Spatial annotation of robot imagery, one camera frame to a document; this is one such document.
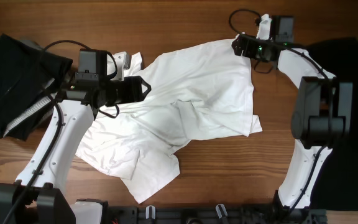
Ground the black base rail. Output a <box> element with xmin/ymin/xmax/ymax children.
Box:
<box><xmin>73</xmin><ymin>198</ymin><xmax>328</xmax><ymax>224</ymax></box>

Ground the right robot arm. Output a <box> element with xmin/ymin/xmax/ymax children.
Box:
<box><xmin>232</xmin><ymin>13</ymin><xmax>353</xmax><ymax>220</ymax></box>

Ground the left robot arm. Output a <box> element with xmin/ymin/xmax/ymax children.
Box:
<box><xmin>0</xmin><ymin>49</ymin><xmax>152</xmax><ymax>223</ymax></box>

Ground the white t-shirt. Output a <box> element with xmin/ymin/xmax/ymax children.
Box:
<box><xmin>76</xmin><ymin>39</ymin><xmax>262</xmax><ymax>203</ymax></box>

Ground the right black cable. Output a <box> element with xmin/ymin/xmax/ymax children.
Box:
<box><xmin>228</xmin><ymin>8</ymin><xmax>337</xmax><ymax>215</ymax></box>

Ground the grey folded garment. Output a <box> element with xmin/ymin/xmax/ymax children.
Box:
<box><xmin>3</xmin><ymin>39</ymin><xmax>55</xmax><ymax>137</ymax></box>

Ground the black cable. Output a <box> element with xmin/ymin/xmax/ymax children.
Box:
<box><xmin>228</xmin><ymin>8</ymin><xmax>337</xmax><ymax>215</ymax></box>
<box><xmin>1</xmin><ymin>39</ymin><xmax>121</xmax><ymax>224</ymax></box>

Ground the black folded garment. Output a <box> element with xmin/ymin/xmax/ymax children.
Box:
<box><xmin>0</xmin><ymin>34</ymin><xmax>73</xmax><ymax>141</ymax></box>

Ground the left black cable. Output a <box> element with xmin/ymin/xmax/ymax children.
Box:
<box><xmin>1</xmin><ymin>39</ymin><xmax>121</xmax><ymax>224</ymax></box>

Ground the black garment on right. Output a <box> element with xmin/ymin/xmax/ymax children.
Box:
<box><xmin>306</xmin><ymin>37</ymin><xmax>358</xmax><ymax>212</ymax></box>

